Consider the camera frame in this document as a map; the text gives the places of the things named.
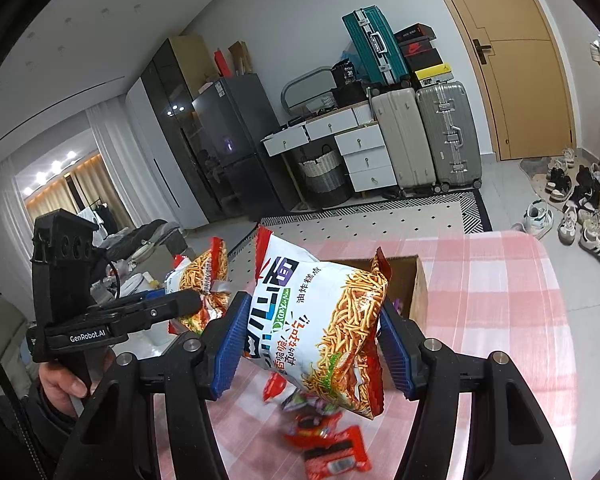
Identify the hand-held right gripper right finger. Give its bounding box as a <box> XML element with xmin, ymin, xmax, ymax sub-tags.
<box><xmin>377</xmin><ymin>300</ymin><xmax>600</xmax><ymax>480</ymax></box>

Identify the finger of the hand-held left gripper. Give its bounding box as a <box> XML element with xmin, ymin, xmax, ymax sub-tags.
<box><xmin>139</xmin><ymin>287</ymin><xmax>182</xmax><ymax>303</ymax></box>
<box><xmin>95</xmin><ymin>290</ymin><xmax>203</xmax><ymax>336</ymax></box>

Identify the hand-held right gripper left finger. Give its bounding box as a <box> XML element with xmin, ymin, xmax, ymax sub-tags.
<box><xmin>55</xmin><ymin>292</ymin><xmax>253</xmax><ymax>480</ymax></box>

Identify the orange noodle snack bag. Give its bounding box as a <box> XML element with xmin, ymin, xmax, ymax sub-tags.
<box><xmin>166</xmin><ymin>237</ymin><xmax>231</xmax><ymax>336</ymax></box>

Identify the small red snack packet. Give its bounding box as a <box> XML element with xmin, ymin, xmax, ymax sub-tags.
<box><xmin>262</xmin><ymin>372</ymin><xmax>288</xmax><ymax>403</ymax></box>

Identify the brown cardboard box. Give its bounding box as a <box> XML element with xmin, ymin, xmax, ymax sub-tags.
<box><xmin>330</xmin><ymin>255</ymin><xmax>429</xmax><ymax>393</ymax></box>

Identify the white noodle snack bag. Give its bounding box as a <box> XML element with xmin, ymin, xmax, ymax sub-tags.
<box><xmin>240</xmin><ymin>225</ymin><xmax>391</xmax><ymax>421</ymax></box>

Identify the purple snack packet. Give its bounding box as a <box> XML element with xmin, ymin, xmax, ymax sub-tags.
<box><xmin>280</xmin><ymin>387</ymin><xmax>331</xmax><ymax>416</ymax></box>

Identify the large red cookie packet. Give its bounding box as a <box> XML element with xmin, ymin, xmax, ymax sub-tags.
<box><xmin>284</xmin><ymin>410</ymin><xmax>346</xmax><ymax>448</ymax></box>

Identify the red chocolate cookie packet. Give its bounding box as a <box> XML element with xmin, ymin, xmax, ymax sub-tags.
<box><xmin>302</xmin><ymin>425</ymin><xmax>366</xmax><ymax>480</ymax></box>

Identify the person's left forearm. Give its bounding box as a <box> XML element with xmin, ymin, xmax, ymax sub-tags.
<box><xmin>0</xmin><ymin>385</ymin><xmax>81</xmax><ymax>480</ymax></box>

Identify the person's left hand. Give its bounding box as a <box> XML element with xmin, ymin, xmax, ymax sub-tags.
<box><xmin>39</xmin><ymin>350</ymin><xmax>113</xmax><ymax>417</ymax></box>

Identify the white kettle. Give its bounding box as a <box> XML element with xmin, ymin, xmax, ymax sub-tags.
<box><xmin>117</xmin><ymin>271</ymin><xmax>156</xmax><ymax>306</ymax></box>

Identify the dark cloth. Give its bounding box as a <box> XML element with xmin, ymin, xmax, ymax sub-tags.
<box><xmin>97</xmin><ymin>219</ymin><xmax>188</xmax><ymax>273</ymax></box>

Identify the pink checked tablecloth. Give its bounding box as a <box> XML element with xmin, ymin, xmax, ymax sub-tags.
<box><xmin>200</xmin><ymin>230</ymin><xmax>593</xmax><ymax>480</ymax></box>

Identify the beige curtain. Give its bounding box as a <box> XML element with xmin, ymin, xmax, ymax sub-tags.
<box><xmin>72</xmin><ymin>160</ymin><xmax>131</xmax><ymax>226</ymax></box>

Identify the white curtain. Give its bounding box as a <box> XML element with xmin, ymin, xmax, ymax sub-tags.
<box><xmin>86</xmin><ymin>105</ymin><xmax>136</xmax><ymax>233</ymax></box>

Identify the dark wardrobe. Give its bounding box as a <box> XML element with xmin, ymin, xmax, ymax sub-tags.
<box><xmin>125</xmin><ymin>37</ymin><xmax>221</xmax><ymax>231</ymax></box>

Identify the dotted patterned rug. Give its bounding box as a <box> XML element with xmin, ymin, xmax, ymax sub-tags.
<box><xmin>230</xmin><ymin>187</ymin><xmax>493</xmax><ymax>271</ymax></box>

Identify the grey refrigerator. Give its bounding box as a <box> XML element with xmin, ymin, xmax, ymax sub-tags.
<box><xmin>191</xmin><ymin>72</ymin><xmax>301</xmax><ymax>223</ymax></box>

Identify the woven laundry basket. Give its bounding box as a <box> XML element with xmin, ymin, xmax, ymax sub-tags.
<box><xmin>297</xmin><ymin>145</ymin><xmax>351</xmax><ymax>208</ymax></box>

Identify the white desk with drawers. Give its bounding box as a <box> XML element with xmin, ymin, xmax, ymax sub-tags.
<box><xmin>262</xmin><ymin>105</ymin><xmax>398</xmax><ymax>196</ymax></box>

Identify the beige suitcase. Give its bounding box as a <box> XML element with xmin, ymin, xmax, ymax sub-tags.
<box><xmin>370</xmin><ymin>86</ymin><xmax>438</xmax><ymax>198</ymax></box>

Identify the silver suitcase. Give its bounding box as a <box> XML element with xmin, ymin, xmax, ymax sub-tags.
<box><xmin>416</xmin><ymin>80</ymin><xmax>483</xmax><ymax>193</ymax></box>

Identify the grey door mat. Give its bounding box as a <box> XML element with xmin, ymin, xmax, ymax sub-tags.
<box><xmin>519</xmin><ymin>157</ymin><xmax>581</xmax><ymax>206</ymax></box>

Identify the pile of scattered shoes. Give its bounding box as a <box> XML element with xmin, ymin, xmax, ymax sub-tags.
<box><xmin>512</xmin><ymin>147</ymin><xmax>600</xmax><ymax>271</ymax></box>

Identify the brown paper bag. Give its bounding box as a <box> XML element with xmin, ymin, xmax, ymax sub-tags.
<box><xmin>228</xmin><ymin>41</ymin><xmax>253</xmax><ymax>76</ymax></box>

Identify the oval grey framed mirror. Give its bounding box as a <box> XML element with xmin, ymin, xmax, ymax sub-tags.
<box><xmin>281</xmin><ymin>67</ymin><xmax>342</xmax><ymax>111</ymax></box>

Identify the small black box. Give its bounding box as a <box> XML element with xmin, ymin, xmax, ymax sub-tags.
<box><xmin>331</xmin><ymin>60</ymin><xmax>357</xmax><ymax>88</ymax></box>

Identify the wooden door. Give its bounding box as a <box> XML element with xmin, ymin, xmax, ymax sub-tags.
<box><xmin>420</xmin><ymin>0</ymin><xmax>576</xmax><ymax>161</ymax></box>

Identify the teal suitcase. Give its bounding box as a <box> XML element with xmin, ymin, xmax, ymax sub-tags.
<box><xmin>341</xmin><ymin>6</ymin><xmax>411</xmax><ymax>88</ymax></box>

